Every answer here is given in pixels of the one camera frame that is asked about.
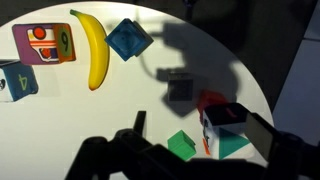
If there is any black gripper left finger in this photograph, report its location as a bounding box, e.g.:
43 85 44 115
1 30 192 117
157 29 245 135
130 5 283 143
133 111 147 137

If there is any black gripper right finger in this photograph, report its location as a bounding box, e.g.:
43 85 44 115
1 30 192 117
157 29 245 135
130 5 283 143
245 113 277 160

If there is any white soft cube teal triangle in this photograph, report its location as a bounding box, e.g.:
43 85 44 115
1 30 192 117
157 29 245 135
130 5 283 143
202 103 256 160

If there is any small green cube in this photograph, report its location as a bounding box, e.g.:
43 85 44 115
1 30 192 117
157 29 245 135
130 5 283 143
167 130 196 161

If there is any grey plastic block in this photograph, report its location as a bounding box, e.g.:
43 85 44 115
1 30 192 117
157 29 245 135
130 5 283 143
168 73 193 101

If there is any magenta orange stacked block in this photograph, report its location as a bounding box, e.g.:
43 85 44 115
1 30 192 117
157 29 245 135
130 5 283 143
197 90 228 122

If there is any white round table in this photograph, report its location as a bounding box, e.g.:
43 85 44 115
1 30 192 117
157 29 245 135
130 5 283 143
0 2 272 180

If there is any yellow banana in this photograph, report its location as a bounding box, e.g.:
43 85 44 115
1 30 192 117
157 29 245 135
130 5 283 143
70 9 110 91

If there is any blue plastic block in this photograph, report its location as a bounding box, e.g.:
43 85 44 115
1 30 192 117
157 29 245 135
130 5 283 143
105 18 153 61

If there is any purple orange soft cube six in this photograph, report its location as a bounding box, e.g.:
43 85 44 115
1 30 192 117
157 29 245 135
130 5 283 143
12 23 76 65

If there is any blue white soft cube four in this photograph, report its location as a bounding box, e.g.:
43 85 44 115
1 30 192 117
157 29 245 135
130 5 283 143
0 60 39 102

